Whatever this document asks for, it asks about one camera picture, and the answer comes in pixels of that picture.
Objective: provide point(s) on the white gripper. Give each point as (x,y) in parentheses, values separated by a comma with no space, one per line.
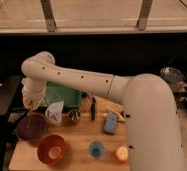
(32,102)

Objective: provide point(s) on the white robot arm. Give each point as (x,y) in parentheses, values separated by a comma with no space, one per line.
(152,123)

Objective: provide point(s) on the purple bowl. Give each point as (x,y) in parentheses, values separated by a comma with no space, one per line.
(37,127)

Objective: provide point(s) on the orange bowl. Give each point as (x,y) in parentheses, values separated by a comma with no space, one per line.
(51,149)

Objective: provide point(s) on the green plastic tray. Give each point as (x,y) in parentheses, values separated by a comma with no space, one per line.
(56,93)

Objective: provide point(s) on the white measuring cup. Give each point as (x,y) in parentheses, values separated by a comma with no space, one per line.
(53,112)

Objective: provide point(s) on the black chair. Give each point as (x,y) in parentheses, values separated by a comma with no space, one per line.
(8,91)

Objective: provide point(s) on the small metal cup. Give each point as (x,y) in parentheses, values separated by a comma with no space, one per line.
(74,115)

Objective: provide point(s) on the wooden cutting board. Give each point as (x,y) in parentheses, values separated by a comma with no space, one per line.
(78,137)

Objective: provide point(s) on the blue cup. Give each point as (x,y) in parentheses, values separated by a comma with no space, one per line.
(96,149)

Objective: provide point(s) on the blue sponge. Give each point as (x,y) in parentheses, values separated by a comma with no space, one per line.
(110,124)

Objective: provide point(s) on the yellow banana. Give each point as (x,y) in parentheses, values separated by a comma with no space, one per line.
(119,117)

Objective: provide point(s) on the red yellow apple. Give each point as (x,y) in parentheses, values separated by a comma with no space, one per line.
(122,154)

